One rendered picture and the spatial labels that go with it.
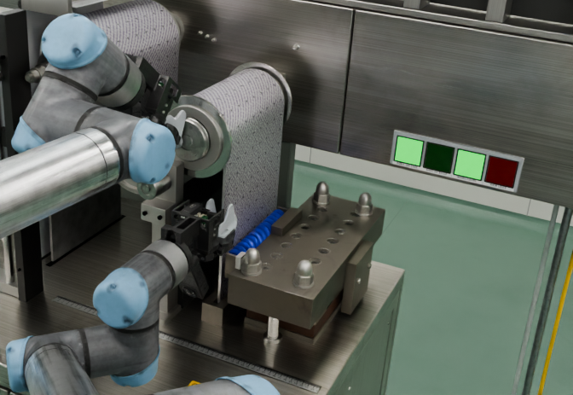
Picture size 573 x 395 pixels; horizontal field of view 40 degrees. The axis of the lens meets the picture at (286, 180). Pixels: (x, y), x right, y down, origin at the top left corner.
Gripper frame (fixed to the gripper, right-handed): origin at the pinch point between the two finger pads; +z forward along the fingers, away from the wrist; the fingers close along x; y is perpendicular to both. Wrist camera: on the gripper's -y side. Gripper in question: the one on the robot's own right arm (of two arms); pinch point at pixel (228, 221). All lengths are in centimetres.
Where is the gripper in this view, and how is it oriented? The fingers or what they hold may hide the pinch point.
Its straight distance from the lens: 142.2
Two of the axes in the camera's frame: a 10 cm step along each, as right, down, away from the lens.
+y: 0.7, -9.1, -4.1
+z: 4.1, -3.5, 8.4
